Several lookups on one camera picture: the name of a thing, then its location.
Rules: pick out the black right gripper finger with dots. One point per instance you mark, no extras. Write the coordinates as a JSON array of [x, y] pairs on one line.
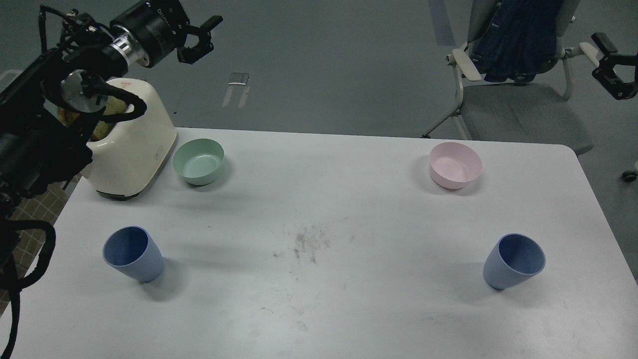
[[604, 44], [610, 82]]

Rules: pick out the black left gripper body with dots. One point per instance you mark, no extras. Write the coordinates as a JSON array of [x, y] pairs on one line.
[[158, 27]]

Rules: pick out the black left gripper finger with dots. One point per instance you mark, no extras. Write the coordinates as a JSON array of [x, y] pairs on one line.
[[204, 46], [206, 27]]

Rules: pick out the blue cup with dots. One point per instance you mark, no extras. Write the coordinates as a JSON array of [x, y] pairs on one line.
[[514, 259], [132, 251]]

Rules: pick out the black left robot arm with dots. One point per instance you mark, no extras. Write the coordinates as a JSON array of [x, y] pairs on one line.
[[49, 111]]

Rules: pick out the metal floor plate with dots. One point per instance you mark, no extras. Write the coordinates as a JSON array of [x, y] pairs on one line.
[[238, 79]]

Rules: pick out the blue denim jacket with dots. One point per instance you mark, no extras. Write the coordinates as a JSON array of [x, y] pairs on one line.
[[519, 42]]

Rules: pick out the black chair caster wheel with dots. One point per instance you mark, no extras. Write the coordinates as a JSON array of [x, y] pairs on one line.
[[629, 176]]

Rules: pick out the grey office chair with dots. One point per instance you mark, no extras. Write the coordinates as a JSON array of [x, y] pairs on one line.
[[534, 112]]

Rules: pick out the mint green bowl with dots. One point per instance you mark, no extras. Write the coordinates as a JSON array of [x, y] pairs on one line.
[[199, 162]]

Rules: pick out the cream white toaster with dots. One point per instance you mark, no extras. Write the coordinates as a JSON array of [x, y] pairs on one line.
[[127, 160]]

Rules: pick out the bread slice back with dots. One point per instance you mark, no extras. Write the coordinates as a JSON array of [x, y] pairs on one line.
[[66, 117]]

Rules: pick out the pink bowl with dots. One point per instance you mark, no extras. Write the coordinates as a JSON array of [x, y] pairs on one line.
[[454, 166]]

